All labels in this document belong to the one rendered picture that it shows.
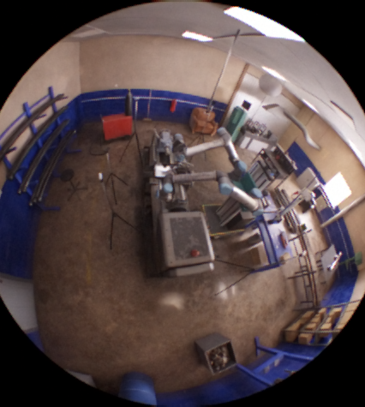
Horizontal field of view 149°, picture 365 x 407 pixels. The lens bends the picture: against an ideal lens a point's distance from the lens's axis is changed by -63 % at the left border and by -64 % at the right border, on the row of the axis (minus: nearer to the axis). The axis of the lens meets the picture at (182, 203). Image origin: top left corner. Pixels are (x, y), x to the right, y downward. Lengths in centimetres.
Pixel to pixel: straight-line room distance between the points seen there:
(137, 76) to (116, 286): 580
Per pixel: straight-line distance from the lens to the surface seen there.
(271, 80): 462
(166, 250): 130
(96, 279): 277
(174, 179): 143
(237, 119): 586
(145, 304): 264
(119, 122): 439
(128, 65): 548
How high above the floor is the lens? 260
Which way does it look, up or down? 56 degrees down
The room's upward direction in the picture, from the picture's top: 24 degrees clockwise
